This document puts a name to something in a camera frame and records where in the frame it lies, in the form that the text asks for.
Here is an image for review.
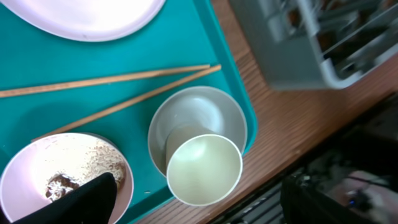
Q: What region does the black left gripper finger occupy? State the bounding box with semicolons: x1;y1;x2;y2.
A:
1;172;118;224

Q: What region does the white paper cup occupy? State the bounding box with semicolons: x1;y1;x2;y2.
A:
165;125;243;207

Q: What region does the grey bowl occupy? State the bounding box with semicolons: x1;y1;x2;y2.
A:
147;86;248;176

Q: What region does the white round plate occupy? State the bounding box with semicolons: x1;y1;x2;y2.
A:
1;0;165;42

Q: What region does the grey dishwasher rack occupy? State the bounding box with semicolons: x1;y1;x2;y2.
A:
231;0;397;90

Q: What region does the pink bowl with rice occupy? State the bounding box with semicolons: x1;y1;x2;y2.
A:
1;133;134;223

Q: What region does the lower wooden chopstick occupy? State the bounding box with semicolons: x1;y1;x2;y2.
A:
31;65;221;142

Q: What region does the teal plastic tray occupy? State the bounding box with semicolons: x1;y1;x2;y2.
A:
1;1;257;223

